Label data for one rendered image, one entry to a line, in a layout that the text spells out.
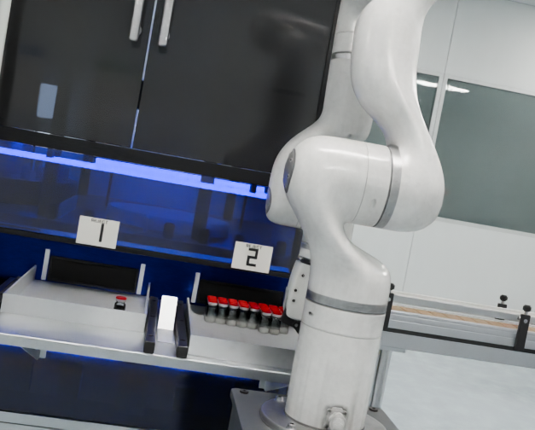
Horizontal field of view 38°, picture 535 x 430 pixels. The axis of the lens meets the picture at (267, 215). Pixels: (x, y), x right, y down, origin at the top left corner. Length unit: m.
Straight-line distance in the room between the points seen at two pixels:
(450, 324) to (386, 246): 4.65
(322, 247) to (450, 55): 5.72
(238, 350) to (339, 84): 0.49
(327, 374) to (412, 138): 0.35
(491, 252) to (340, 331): 5.85
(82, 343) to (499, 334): 1.09
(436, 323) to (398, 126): 0.90
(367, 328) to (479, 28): 5.87
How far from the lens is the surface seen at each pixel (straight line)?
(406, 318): 1.93
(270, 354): 1.37
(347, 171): 1.07
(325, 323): 1.10
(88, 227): 1.70
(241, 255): 1.71
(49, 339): 1.34
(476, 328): 1.99
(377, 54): 1.14
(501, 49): 6.93
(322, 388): 1.12
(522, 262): 7.05
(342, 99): 1.31
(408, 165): 1.10
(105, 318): 1.46
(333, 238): 1.07
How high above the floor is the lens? 1.23
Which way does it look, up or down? 4 degrees down
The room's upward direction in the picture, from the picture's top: 10 degrees clockwise
